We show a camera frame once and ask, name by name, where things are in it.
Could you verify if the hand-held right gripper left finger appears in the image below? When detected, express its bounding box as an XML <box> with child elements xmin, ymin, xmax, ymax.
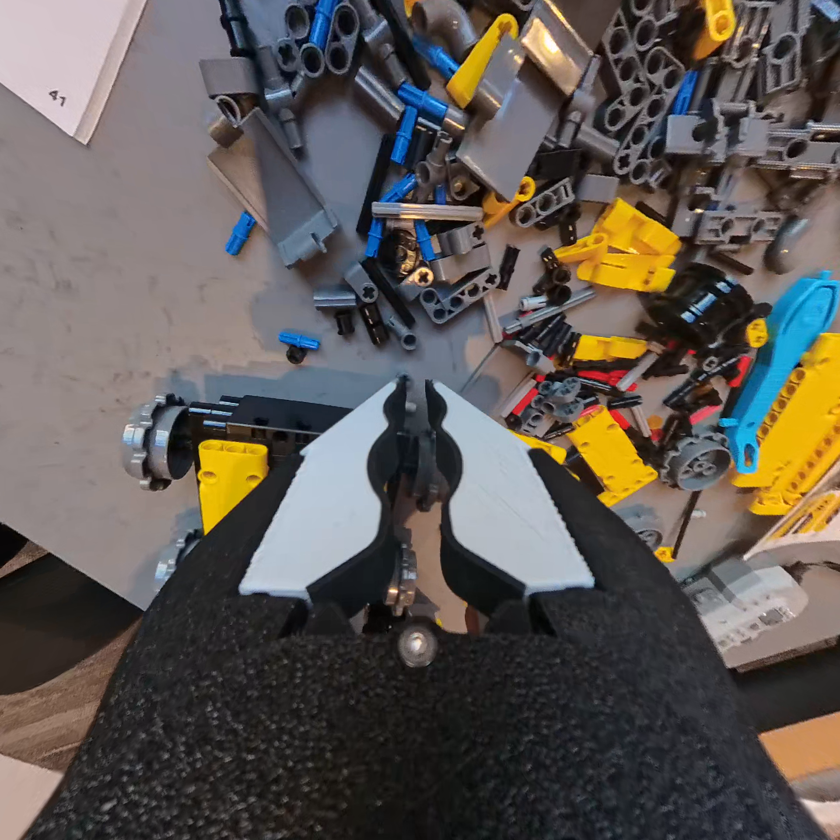
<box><xmin>238</xmin><ymin>377</ymin><xmax>408</xmax><ymax>603</ymax></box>

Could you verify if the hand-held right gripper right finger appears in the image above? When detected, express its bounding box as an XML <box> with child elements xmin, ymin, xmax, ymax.
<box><xmin>425</xmin><ymin>379</ymin><xmax>596</xmax><ymax>613</ymax></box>

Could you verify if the grey desk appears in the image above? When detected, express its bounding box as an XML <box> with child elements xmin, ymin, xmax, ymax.
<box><xmin>0</xmin><ymin>0</ymin><xmax>840</xmax><ymax>670</ymax></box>

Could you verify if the yellow black brick vehicle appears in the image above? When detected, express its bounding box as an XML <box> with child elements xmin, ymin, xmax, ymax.
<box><xmin>121</xmin><ymin>392</ymin><xmax>572</xmax><ymax>624</ymax></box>

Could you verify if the grey brick battery block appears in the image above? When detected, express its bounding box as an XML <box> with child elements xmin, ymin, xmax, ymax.
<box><xmin>682</xmin><ymin>558</ymin><xmax>811</xmax><ymax>651</ymax></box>

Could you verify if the black round part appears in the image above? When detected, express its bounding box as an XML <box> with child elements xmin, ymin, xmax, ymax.
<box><xmin>646</xmin><ymin>262</ymin><xmax>756</xmax><ymax>342</ymax></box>

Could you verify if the white sticker sheet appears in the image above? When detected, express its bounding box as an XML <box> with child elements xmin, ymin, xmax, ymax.
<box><xmin>745</xmin><ymin>472</ymin><xmax>840</xmax><ymax>565</ymax></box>

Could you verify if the yellow brick panel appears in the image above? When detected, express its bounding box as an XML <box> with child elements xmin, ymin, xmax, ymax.
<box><xmin>731</xmin><ymin>331</ymin><xmax>840</xmax><ymax>516</ymax></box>

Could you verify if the grey sloped brick piece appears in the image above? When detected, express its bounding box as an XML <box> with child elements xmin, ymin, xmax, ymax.
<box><xmin>200</xmin><ymin>56</ymin><xmax>341</xmax><ymax>270</ymax></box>

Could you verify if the blue brick panel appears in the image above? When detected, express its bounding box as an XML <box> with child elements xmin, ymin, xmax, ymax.
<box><xmin>718</xmin><ymin>276</ymin><xmax>840</xmax><ymax>476</ymax></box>

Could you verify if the pile of loose brick pieces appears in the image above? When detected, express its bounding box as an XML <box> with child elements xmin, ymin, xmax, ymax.
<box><xmin>200</xmin><ymin>0</ymin><xmax>840</xmax><ymax>565</ymax></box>

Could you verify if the open instruction booklet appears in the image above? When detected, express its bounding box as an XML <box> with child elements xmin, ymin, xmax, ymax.
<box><xmin>0</xmin><ymin>0</ymin><xmax>148</xmax><ymax>145</ymax></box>

